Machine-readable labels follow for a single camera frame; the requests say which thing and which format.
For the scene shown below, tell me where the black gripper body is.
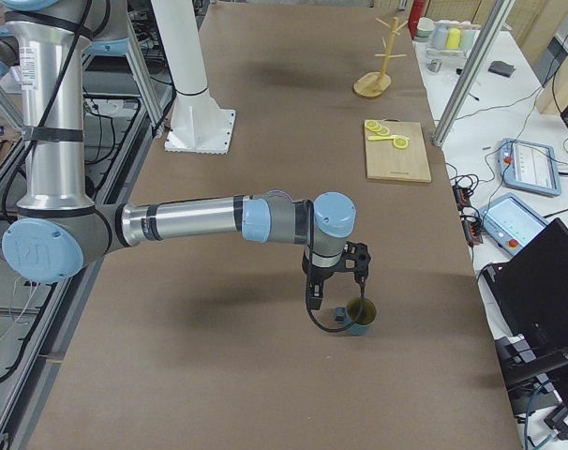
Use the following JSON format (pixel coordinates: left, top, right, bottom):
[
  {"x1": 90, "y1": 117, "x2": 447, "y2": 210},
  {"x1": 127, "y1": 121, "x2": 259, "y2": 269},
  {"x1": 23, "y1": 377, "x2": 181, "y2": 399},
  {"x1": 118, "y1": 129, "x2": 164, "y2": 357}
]
[{"x1": 304, "y1": 255, "x2": 334, "y2": 310}]

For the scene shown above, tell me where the dark teal mug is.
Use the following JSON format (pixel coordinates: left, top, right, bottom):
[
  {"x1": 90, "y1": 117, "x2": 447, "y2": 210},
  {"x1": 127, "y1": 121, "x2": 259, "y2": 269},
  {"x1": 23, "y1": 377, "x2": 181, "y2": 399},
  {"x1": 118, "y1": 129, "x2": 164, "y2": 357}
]
[{"x1": 335, "y1": 297, "x2": 377, "y2": 336}]

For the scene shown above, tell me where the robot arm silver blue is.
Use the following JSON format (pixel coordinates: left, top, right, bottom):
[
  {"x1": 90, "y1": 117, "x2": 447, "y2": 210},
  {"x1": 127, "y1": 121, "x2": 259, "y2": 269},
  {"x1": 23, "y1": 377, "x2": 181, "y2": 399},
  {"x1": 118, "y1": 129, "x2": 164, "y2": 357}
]
[{"x1": 1, "y1": 1, "x2": 370, "y2": 310}]

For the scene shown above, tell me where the wooden cup storage rack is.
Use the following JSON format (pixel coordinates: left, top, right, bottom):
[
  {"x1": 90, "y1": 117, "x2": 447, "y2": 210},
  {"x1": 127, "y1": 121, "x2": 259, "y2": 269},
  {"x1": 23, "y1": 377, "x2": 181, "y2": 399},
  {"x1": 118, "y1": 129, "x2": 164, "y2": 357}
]
[{"x1": 352, "y1": 16, "x2": 408, "y2": 99}]

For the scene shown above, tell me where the grey cup on tray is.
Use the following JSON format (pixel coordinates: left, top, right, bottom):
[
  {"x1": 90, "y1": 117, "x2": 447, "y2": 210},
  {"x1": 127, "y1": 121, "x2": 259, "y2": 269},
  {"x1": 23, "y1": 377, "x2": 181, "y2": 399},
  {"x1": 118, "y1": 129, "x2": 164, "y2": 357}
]
[{"x1": 431, "y1": 24, "x2": 449, "y2": 50}]

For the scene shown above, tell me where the yellow cup on tray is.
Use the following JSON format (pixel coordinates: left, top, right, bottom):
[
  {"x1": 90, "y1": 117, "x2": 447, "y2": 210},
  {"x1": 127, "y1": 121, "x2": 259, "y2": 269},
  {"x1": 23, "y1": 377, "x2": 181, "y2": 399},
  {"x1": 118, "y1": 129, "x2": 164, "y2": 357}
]
[{"x1": 445, "y1": 27, "x2": 461, "y2": 50}]

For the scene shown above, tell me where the wooden cutting board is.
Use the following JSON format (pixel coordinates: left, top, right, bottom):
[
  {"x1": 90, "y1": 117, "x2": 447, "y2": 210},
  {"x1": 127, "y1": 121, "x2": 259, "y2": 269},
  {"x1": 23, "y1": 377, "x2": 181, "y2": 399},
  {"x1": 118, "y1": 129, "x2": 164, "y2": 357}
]
[{"x1": 364, "y1": 119, "x2": 432, "y2": 183}]

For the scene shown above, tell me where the yellow plastic knife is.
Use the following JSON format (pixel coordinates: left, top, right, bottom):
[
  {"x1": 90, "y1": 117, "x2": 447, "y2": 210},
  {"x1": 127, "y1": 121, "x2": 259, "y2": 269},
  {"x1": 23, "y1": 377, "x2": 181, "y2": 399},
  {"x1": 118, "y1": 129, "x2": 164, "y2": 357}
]
[{"x1": 367, "y1": 135, "x2": 397, "y2": 142}]

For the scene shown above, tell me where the lemon slice near knife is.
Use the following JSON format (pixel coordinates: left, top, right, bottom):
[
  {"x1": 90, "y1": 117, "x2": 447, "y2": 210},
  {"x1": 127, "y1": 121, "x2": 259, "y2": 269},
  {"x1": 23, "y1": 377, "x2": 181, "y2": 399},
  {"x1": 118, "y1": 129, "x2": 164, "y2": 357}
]
[{"x1": 392, "y1": 135, "x2": 410, "y2": 149}]

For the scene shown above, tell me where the blue teach pendant near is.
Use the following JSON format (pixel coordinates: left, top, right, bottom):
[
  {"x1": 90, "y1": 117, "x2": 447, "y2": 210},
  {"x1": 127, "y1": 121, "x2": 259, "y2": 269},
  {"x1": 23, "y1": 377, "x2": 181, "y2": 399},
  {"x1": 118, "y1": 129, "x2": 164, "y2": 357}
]
[{"x1": 479, "y1": 193, "x2": 548, "y2": 256}]

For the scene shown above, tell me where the blue teach pendant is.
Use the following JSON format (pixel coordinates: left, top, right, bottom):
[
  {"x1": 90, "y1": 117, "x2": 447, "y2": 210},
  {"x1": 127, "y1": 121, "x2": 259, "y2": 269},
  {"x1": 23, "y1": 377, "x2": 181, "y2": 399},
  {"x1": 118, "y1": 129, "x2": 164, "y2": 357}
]
[
  {"x1": 499, "y1": 138, "x2": 561, "y2": 197},
  {"x1": 479, "y1": 193, "x2": 548, "y2": 256}
]

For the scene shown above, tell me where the small metal weight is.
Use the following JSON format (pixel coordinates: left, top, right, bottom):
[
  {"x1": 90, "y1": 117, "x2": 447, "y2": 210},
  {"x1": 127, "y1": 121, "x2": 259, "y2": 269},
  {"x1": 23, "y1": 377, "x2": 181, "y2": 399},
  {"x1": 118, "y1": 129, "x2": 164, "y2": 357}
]
[{"x1": 427, "y1": 59, "x2": 442, "y2": 73}]

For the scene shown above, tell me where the blue teach pendant far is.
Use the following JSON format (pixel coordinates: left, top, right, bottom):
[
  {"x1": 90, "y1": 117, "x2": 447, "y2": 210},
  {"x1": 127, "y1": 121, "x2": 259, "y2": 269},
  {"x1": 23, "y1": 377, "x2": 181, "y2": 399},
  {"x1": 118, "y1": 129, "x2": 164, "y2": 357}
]
[{"x1": 499, "y1": 138, "x2": 561, "y2": 197}]

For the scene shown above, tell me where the small black square pad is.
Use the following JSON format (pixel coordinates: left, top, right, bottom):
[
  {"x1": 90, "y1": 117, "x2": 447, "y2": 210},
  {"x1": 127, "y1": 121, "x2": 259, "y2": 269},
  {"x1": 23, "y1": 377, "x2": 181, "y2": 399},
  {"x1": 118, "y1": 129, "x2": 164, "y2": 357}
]
[{"x1": 487, "y1": 60, "x2": 516, "y2": 78}]

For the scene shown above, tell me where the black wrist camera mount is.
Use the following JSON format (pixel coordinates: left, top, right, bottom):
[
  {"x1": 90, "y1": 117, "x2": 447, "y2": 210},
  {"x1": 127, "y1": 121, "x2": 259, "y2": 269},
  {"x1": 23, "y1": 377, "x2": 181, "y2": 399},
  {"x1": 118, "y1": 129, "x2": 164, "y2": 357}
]
[{"x1": 340, "y1": 241, "x2": 371, "y2": 289}]

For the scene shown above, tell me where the white pedestal column base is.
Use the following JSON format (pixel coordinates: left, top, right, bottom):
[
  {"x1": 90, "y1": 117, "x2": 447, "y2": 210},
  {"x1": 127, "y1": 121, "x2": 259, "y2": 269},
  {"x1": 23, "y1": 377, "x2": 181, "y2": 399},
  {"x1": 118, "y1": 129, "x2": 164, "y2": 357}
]
[{"x1": 152, "y1": 0, "x2": 236, "y2": 155}]

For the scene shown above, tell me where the aluminium frame post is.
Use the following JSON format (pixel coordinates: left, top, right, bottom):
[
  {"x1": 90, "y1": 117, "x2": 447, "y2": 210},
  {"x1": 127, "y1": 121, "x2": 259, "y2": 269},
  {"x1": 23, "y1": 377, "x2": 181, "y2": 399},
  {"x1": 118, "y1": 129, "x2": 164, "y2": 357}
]
[{"x1": 432, "y1": 0, "x2": 515, "y2": 147}]

